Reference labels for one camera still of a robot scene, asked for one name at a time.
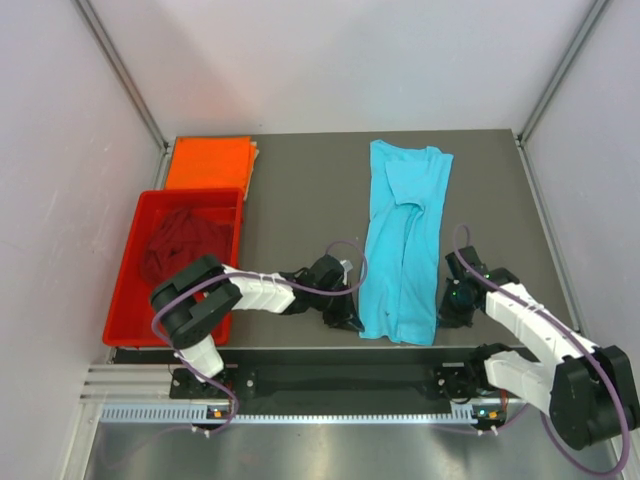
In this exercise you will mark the aluminium front frame rail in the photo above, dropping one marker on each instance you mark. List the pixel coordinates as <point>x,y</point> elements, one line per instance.
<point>100,385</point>

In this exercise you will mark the light blue t shirt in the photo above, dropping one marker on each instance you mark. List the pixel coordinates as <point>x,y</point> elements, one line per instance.
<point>397,300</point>

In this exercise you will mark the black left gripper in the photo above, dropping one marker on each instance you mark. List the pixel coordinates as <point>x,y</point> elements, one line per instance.
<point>345,317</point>

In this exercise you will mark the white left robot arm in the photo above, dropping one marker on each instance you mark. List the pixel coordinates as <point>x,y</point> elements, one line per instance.
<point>188,306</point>

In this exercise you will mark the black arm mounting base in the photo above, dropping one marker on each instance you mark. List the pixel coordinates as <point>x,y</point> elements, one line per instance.
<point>448,362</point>

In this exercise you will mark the slotted grey cable duct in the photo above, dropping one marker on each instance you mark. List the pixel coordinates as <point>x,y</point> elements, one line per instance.
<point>208,414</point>

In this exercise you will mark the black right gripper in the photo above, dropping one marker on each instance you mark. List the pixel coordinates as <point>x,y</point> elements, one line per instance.
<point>448,317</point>

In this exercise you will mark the folded orange t shirt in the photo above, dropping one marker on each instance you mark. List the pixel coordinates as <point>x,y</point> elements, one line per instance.
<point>212,163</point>

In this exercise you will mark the red plastic bin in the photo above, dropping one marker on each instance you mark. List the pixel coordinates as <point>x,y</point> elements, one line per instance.
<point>129,319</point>

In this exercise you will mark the right aluminium frame post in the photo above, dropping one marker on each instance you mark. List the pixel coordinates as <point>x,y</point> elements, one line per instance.
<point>594,14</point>

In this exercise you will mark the dark red t shirt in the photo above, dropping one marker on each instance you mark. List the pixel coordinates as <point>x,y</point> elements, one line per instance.
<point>181,238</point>

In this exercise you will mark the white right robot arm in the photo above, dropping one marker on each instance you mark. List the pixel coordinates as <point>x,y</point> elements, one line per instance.
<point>587,391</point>

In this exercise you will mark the aluminium frame post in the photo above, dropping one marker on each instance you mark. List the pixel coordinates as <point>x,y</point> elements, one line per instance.
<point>594,14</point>
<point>98,31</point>

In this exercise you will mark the left aluminium frame post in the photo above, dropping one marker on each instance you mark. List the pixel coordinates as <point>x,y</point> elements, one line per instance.
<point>98,31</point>

